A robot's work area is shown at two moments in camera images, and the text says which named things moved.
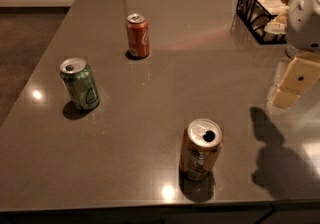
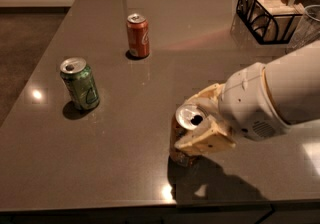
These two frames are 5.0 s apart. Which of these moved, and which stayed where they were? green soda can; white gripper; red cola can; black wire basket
Moved: white gripper
Stayed: red cola can; black wire basket; green soda can
